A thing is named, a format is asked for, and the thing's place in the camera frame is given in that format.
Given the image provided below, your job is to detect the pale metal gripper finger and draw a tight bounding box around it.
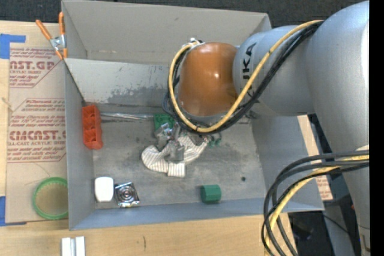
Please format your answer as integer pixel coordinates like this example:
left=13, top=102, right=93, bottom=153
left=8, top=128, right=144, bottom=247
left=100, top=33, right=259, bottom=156
left=154, top=124, right=173, bottom=151
left=168, top=140, right=185, bottom=162

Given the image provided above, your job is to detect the white rounded block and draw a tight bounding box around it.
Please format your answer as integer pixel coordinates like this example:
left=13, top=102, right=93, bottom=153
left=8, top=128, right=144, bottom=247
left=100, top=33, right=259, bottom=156
left=94, top=176, right=115, bottom=203

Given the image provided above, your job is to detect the grey metal bin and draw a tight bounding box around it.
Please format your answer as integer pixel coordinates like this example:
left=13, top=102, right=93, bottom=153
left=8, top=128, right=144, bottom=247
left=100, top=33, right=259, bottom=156
left=61, top=0, right=325, bottom=231

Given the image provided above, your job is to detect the clear glass rod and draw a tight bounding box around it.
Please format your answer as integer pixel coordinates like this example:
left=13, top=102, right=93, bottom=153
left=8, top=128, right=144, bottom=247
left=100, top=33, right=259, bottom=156
left=100, top=112, right=154, bottom=122

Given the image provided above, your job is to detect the shiny square metal piece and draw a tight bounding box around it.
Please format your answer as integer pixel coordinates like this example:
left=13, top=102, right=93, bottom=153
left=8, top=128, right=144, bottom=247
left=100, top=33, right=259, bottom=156
left=114, top=182, right=141, bottom=209

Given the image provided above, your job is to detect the green toy brick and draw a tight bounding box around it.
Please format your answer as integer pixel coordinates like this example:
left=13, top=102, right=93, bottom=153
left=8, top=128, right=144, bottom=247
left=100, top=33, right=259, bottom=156
left=153, top=113, right=176, bottom=132

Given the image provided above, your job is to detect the orange toy brick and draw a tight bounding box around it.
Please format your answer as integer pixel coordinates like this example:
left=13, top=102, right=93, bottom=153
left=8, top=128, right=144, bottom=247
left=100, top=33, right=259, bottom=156
left=82, top=104, right=104, bottom=150

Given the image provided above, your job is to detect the green plastic ring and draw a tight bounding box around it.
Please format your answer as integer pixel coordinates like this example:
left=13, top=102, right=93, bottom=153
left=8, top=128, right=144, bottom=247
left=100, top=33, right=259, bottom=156
left=32, top=176, right=70, bottom=221

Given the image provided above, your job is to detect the white striped cloth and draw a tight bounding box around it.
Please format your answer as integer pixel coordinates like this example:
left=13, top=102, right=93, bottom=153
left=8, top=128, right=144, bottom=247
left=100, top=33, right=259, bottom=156
left=140, top=134, right=209, bottom=178

